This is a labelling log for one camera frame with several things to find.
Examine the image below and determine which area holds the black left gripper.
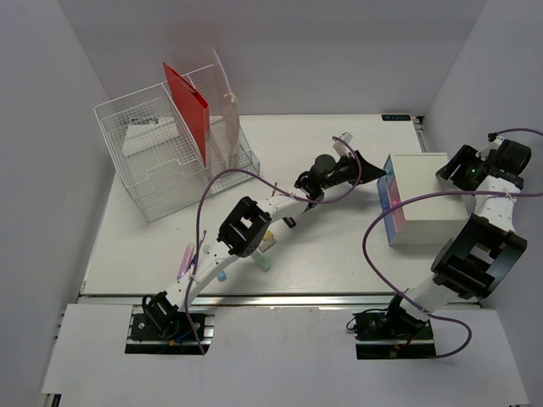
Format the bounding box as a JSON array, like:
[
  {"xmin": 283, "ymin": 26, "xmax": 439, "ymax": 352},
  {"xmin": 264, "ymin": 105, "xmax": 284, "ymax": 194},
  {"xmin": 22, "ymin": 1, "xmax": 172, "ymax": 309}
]
[{"xmin": 321, "ymin": 150, "xmax": 386, "ymax": 190}]

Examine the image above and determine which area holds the blue drawer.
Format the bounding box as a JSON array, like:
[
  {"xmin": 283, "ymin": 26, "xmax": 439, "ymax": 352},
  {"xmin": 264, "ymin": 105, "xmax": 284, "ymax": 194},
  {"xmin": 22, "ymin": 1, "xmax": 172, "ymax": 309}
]
[{"xmin": 377, "ymin": 155, "xmax": 396, "ymax": 245}]

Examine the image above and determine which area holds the pink drawer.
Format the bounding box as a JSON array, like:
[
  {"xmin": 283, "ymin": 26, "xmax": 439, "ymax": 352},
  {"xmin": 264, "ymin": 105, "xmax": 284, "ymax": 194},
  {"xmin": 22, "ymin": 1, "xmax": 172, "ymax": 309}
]
[{"xmin": 388, "ymin": 177, "xmax": 406, "ymax": 234}]

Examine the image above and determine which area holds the grey eraser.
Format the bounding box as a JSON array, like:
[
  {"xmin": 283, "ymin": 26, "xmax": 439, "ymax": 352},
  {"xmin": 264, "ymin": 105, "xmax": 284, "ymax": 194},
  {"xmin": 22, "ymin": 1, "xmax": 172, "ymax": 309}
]
[{"xmin": 259, "ymin": 237, "xmax": 277, "ymax": 253}]

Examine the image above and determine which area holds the clear document sleeve with papers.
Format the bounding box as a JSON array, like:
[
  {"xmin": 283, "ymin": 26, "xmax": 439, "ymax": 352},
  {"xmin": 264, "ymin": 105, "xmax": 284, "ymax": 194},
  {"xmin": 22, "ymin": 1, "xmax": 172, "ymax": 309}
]
[{"xmin": 211, "ymin": 48, "xmax": 241, "ymax": 169}]

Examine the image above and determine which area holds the red plastic folder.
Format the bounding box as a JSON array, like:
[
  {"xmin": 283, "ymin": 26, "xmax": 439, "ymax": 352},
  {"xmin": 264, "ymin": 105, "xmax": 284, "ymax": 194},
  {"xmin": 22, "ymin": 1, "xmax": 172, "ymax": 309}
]
[{"xmin": 163, "ymin": 62, "xmax": 210, "ymax": 168}]

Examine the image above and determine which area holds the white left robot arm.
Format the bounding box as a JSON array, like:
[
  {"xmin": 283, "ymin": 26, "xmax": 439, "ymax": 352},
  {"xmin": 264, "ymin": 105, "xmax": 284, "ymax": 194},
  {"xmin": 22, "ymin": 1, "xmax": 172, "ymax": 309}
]
[{"xmin": 143, "ymin": 151, "xmax": 385, "ymax": 338}]

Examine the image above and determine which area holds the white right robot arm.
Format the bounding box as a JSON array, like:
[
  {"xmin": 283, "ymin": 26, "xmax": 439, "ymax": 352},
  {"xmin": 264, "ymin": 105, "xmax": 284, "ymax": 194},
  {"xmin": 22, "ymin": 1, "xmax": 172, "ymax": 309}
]
[{"xmin": 383, "ymin": 137, "xmax": 531, "ymax": 338}]

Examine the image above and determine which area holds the white drawer box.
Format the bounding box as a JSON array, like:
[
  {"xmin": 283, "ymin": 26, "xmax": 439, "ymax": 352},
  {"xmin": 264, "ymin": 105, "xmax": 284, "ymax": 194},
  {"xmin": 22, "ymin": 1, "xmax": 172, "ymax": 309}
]
[{"xmin": 389, "ymin": 153, "xmax": 467, "ymax": 246}]

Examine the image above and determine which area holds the small blue label plate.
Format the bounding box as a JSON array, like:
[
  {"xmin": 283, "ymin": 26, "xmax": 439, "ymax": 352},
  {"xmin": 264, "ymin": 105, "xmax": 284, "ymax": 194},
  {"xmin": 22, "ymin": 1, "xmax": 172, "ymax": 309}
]
[{"xmin": 381, "ymin": 114, "xmax": 411, "ymax": 121}]

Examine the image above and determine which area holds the orange black highlighter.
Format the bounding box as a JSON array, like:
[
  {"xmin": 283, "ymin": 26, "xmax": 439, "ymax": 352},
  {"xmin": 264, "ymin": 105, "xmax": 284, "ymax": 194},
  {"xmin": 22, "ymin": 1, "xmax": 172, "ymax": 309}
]
[{"xmin": 282, "ymin": 217, "xmax": 296, "ymax": 229}]

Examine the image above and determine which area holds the green highlighter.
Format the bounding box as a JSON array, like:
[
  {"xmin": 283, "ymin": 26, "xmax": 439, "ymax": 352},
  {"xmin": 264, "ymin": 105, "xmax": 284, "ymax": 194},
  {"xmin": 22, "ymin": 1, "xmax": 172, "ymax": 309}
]
[{"xmin": 250, "ymin": 250, "xmax": 271, "ymax": 272}]

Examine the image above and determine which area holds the blue highlighter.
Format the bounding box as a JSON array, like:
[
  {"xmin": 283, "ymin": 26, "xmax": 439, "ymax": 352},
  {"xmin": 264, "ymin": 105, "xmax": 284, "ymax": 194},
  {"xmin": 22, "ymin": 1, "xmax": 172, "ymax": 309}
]
[{"xmin": 216, "ymin": 270, "xmax": 227, "ymax": 282}]

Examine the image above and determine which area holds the pink highlighter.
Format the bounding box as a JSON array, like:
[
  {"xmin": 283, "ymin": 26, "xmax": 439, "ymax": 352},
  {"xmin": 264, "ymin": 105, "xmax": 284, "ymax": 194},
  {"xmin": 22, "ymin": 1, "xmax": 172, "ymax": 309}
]
[{"xmin": 176, "ymin": 243, "xmax": 195, "ymax": 280}]

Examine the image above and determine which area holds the blue ballpoint pen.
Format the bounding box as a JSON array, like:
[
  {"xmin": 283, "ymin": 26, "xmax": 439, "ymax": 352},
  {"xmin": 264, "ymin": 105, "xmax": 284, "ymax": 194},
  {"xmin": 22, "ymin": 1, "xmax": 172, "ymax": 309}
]
[{"xmin": 189, "ymin": 230, "xmax": 207, "ymax": 268}]

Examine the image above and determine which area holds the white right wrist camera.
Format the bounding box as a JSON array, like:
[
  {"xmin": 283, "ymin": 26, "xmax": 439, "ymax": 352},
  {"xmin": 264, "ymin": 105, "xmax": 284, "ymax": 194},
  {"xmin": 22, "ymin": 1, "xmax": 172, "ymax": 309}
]
[{"xmin": 478, "ymin": 132, "xmax": 504, "ymax": 161}]

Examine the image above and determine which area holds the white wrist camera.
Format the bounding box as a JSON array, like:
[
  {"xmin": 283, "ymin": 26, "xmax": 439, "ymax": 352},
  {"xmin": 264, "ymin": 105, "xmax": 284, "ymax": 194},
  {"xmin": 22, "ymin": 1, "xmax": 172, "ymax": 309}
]
[
  {"xmin": 478, "ymin": 132, "xmax": 504, "ymax": 161},
  {"xmin": 333, "ymin": 132, "xmax": 353, "ymax": 158}
]

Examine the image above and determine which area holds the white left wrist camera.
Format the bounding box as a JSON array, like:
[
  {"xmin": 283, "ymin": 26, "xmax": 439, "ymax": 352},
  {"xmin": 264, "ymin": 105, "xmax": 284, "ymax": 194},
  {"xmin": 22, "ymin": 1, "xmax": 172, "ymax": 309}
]
[{"xmin": 333, "ymin": 132, "xmax": 353, "ymax": 158}]

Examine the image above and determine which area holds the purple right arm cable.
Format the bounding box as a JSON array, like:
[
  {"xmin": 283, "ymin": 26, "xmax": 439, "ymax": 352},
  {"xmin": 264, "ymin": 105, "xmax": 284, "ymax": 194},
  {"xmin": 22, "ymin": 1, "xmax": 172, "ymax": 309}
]
[{"xmin": 362, "ymin": 126, "xmax": 543, "ymax": 360}]

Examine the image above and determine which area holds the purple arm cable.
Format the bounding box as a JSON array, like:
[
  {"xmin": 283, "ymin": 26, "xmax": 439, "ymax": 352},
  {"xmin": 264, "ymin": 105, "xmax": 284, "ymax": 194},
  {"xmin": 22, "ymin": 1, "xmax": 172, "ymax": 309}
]
[
  {"xmin": 182, "ymin": 135, "xmax": 366, "ymax": 355},
  {"xmin": 362, "ymin": 126, "xmax": 543, "ymax": 360}
]

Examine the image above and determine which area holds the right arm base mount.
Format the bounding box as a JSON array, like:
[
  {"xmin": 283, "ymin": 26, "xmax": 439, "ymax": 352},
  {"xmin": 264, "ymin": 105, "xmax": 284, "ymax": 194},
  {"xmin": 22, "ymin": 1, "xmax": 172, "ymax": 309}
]
[{"xmin": 345, "ymin": 295, "xmax": 437, "ymax": 360}]

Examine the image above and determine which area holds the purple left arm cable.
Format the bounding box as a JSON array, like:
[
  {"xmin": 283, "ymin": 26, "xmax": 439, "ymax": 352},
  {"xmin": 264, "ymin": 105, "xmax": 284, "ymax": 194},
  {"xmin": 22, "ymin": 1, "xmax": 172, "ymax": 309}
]
[{"xmin": 182, "ymin": 135, "xmax": 366, "ymax": 355}]

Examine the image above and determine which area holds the white wire file organizer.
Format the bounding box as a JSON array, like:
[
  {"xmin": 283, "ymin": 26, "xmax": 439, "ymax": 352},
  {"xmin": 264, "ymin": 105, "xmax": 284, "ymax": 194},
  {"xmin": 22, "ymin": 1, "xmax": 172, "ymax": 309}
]
[{"xmin": 94, "ymin": 63, "xmax": 260, "ymax": 222}]

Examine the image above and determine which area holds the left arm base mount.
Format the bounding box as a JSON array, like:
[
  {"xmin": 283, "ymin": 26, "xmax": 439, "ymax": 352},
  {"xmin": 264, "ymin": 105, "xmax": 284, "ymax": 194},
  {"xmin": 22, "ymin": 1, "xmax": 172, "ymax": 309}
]
[{"xmin": 125, "ymin": 292, "xmax": 214, "ymax": 355}]

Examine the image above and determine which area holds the aluminium table rail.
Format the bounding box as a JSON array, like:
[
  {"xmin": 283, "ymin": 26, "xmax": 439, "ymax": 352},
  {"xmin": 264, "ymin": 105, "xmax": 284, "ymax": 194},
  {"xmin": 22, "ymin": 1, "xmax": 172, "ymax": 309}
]
[{"xmin": 78, "ymin": 291, "xmax": 480, "ymax": 309}]

